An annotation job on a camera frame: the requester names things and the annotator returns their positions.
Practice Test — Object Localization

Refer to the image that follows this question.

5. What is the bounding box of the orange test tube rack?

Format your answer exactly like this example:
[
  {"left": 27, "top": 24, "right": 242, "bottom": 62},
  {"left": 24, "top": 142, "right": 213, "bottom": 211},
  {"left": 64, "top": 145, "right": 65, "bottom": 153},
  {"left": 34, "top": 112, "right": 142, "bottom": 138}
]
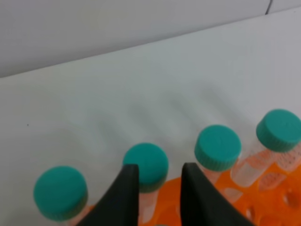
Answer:
[{"left": 146, "top": 169, "right": 301, "bottom": 226}]

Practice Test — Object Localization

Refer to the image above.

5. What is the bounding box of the rack tube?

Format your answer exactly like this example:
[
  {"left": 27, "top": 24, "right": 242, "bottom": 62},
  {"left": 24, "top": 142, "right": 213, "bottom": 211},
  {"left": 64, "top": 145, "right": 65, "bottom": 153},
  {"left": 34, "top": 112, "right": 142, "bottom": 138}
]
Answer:
[
  {"left": 230, "top": 108, "right": 301, "bottom": 186},
  {"left": 33, "top": 166, "right": 90, "bottom": 226},
  {"left": 194, "top": 124, "right": 242, "bottom": 185},
  {"left": 123, "top": 143, "right": 169, "bottom": 225}
]

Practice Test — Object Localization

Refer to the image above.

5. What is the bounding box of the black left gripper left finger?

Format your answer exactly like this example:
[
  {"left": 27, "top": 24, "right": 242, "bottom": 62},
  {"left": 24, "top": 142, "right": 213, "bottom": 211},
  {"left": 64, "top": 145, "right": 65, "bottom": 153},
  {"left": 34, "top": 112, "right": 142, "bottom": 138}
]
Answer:
[{"left": 78, "top": 164, "right": 139, "bottom": 226}]

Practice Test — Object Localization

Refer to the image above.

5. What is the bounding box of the rack tube front left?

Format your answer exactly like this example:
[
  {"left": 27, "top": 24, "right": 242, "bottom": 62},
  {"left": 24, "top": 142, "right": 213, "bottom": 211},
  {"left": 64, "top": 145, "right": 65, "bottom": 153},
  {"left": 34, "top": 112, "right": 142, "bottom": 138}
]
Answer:
[{"left": 33, "top": 166, "right": 90, "bottom": 226}]

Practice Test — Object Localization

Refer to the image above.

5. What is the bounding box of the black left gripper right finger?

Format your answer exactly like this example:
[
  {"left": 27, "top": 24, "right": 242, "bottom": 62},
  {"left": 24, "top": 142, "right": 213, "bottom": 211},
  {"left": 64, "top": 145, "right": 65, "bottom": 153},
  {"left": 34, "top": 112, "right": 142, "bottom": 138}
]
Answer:
[{"left": 181, "top": 163, "right": 253, "bottom": 226}]

